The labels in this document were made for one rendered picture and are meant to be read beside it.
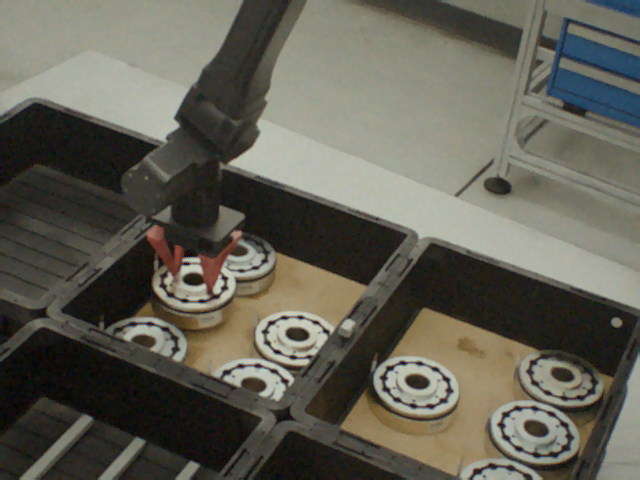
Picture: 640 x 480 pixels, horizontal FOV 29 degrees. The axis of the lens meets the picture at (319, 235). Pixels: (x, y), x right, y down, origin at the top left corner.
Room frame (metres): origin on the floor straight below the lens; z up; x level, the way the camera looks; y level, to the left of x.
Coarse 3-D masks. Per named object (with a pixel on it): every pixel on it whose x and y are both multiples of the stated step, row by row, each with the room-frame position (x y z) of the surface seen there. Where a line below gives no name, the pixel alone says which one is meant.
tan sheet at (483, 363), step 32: (416, 320) 1.26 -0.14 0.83; (448, 320) 1.27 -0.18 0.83; (416, 352) 1.20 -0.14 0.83; (448, 352) 1.20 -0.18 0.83; (480, 352) 1.21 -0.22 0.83; (512, 352) 1.22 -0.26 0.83; (480, 384) 1.15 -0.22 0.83; (512, 384) 1.16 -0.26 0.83; (608, 384) 1.19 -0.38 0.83; (352, 416) 1.06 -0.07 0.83; (480, 416) 1.09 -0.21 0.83; (416, 448) 1.03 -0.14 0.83; (448, 448) 1.03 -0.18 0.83; (480, 448) 1.04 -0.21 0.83
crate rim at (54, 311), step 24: (288, 192) 1.37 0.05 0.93; (360, 216) 1.33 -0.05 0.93; (408, 240) 1.29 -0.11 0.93; (96, 264) 1.15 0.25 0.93; (72, 288) 1.10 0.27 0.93; (48, 312) 1.05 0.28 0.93; (360, 312) 1.13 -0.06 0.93; (96, 336) 1.02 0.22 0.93; (336, 336) 1.08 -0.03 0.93; (168, 360) 1.00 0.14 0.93; (312, 360) 1.03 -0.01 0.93; (216, 384) 0.97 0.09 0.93; (288, 408) 0.96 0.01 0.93
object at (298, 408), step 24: (432, 240) 1.30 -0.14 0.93; (408, 264) 1.26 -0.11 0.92; (504, 264) 1.27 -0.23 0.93; (384, 288) 1.18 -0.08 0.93; (552, 288) 1.24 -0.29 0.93; (576, 288) 1.24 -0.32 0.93; (624, 312) 1.21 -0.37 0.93; (360, 336) 1.09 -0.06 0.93; (336, 360) 1.04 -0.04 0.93; (624, 360) 1.11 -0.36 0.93; (312, 384) 0.99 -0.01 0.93; (624, 384) 1.07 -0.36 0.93; (336, 432) 0.93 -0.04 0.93; (600, 432) 0.98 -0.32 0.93; (384, 456) 0.90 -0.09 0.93; (408, 456) 0.91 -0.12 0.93
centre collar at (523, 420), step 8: (520, 416) 1.06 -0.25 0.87; (528, 416) 1.06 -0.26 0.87; (536, 416) 1.07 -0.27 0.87; (520, 424) 1.05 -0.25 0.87; (544, 424) 1.06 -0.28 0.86; (552, 424) 1.06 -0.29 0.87; (520, 432) 1.04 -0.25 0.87; (552, 432) 1.04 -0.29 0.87; (528, 440) 1.02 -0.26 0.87; (536, 440) 1.03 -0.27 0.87; (544, 440) 1.03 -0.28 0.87; (552, 440) 1.03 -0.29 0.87
